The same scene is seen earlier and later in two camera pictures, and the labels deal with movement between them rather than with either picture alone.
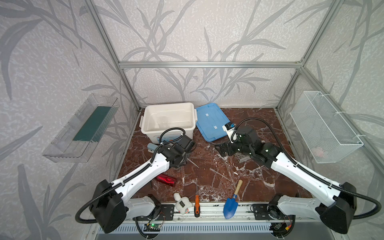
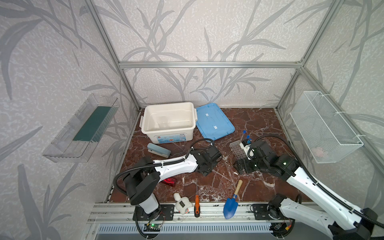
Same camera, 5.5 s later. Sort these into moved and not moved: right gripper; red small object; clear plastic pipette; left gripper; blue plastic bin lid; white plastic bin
Moved: left gripper; right gripper
Not moved: clear plastic pipette; blue plastic bin lid; red small object; white plastic bin
